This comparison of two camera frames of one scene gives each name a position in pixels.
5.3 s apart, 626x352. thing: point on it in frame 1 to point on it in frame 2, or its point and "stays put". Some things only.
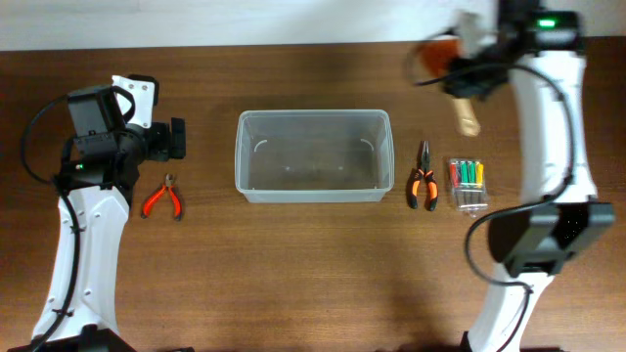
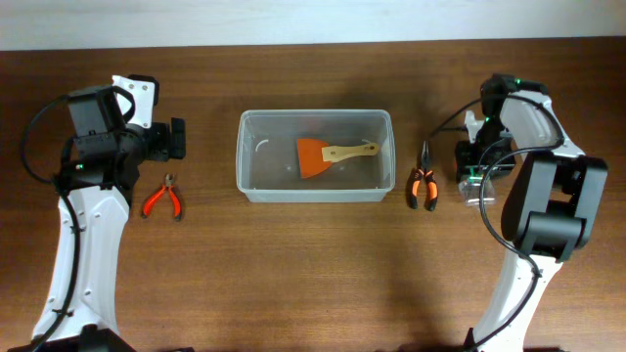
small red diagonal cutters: [175, 197] stays put
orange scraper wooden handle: [436, 56] to [316, 156]
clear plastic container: [314, 155] stays put
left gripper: [177, 138] stays put
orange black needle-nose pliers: [424, 171] stays put
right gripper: [469, 84] to [469, 163]
